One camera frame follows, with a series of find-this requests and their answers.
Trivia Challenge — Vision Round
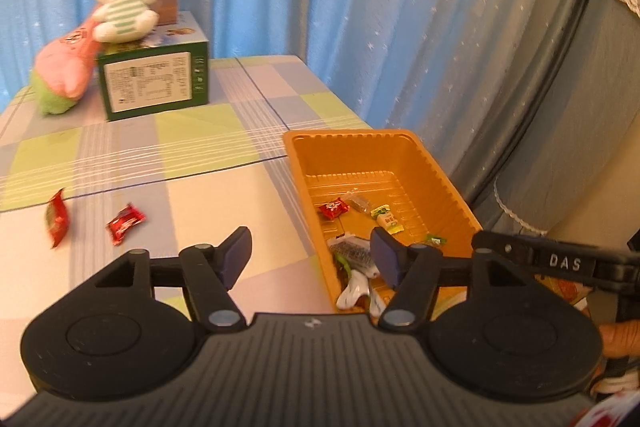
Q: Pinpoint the green cardboard box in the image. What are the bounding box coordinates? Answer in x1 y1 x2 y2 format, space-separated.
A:
96 11 210 122

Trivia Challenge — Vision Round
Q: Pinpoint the orange plastic tray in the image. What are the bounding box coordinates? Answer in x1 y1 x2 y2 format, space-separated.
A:
282 129 483 314

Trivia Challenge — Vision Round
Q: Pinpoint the clear black sesame bar packet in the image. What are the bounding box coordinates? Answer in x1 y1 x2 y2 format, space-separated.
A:
327 234 382 279

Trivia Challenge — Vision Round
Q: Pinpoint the grey lace-trimmed cover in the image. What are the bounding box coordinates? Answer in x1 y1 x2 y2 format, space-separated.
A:
450 0 640 238

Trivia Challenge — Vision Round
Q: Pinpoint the person's right hand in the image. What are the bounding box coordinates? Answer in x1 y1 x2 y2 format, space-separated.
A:
597 321 640 380

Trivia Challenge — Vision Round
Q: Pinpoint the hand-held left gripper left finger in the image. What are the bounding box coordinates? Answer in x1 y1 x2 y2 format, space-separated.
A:
65 227 252 333

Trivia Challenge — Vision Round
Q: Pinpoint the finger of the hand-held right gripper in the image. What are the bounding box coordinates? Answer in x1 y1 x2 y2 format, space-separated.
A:
472 230 536 272

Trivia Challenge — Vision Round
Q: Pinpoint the white wrapper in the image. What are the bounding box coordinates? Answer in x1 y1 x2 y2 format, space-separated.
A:
336 269 388 315

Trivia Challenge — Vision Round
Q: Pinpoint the pink green starfish plush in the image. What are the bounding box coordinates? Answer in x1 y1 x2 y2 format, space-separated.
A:
29 4 108 115

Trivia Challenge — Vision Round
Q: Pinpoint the yellow green small packet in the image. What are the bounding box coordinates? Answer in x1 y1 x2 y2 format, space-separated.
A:
370 204 403 235

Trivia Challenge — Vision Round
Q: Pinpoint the small red candy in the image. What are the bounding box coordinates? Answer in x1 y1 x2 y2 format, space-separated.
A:
105 203 147 247

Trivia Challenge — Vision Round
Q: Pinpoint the red candy with face print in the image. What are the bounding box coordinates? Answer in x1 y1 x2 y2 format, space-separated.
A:
318 198 349 221

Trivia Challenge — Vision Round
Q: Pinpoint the large red snack packet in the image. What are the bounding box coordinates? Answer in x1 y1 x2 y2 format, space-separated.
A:
44 188 70 250

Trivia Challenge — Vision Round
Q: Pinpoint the plaid tablecloth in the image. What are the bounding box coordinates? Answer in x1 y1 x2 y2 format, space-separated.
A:
0 55 381 348

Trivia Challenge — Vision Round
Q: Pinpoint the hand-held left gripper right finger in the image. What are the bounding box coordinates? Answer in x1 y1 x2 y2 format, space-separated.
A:
370 227 548 333

